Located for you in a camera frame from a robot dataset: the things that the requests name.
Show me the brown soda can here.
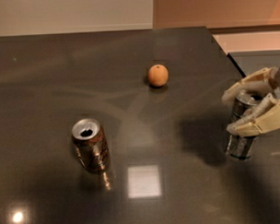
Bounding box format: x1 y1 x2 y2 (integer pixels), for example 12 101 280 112
72 118 110 171

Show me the orange fruit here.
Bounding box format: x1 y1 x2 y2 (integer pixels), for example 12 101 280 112
148 65 169 88

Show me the silver blue redbull can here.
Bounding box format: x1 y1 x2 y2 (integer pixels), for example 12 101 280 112
222 90 266 161

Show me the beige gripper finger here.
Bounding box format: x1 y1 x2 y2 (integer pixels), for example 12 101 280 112
221 67 278 101
227 94 280 137

